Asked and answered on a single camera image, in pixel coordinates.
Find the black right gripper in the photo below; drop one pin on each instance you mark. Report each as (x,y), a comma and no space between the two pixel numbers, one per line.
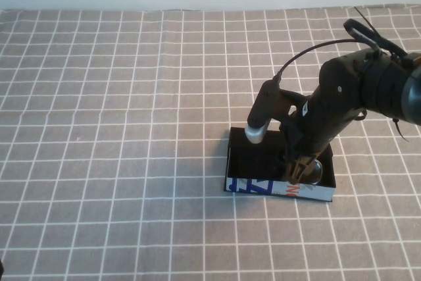
(315,126)

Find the black framed glasses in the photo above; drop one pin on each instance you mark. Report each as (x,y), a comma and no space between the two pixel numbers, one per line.
(317,170)

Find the black cardboard box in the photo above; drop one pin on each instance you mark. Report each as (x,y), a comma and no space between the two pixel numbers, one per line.
(253,166)

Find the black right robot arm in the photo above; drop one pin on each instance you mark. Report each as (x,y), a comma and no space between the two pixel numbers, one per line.
(378,87)

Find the black zip tie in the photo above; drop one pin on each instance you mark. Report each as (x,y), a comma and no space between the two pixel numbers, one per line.
(399,129)

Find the grey white checked tablecloth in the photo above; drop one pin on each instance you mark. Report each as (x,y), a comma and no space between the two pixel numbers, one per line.
(98,162)

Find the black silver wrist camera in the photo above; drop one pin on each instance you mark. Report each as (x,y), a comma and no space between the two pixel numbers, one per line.
(261,113)

